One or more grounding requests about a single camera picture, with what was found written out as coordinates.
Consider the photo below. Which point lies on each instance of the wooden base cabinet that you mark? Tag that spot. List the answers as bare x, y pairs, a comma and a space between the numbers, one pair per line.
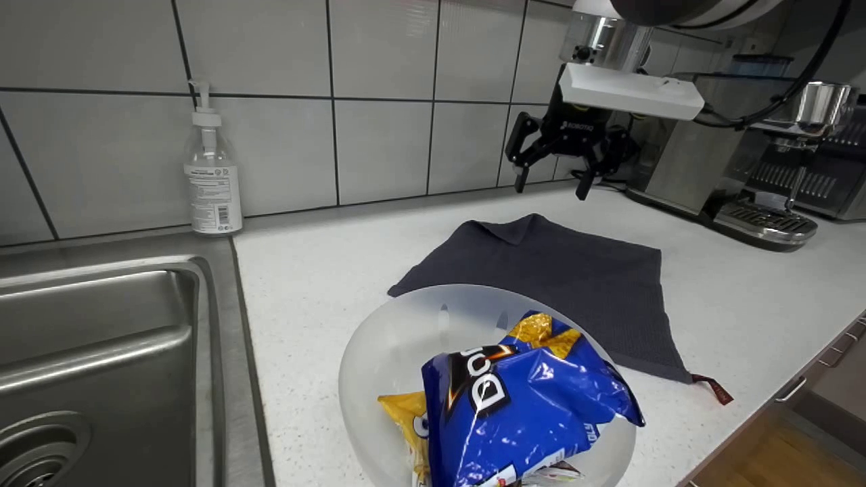
842, 381

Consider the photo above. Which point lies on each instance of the stainless steel espresso machine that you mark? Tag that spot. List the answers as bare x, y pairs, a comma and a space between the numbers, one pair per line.
694, 171

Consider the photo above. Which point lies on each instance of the clear soap pump bottle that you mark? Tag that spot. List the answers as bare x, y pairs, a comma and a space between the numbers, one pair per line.
211, 189

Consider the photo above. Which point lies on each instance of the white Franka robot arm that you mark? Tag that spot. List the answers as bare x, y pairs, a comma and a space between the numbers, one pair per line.
694, 12

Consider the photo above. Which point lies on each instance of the translucent plastic bowl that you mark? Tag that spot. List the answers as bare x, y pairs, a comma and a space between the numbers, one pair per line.
407, 342

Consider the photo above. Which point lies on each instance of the grey towel with red tag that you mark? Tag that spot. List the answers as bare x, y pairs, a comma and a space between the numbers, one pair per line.
577, 280

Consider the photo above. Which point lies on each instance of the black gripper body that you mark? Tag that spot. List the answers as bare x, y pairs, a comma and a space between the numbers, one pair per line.
577, 129

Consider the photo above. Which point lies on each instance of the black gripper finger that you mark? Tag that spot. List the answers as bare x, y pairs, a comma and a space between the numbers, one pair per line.
591, 175
522, 148

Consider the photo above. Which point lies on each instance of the stainless steel sink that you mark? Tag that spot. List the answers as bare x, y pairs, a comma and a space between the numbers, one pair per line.
98, 359

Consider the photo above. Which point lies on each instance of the blue chips bag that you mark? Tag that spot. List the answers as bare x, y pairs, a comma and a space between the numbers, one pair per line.
522, 405

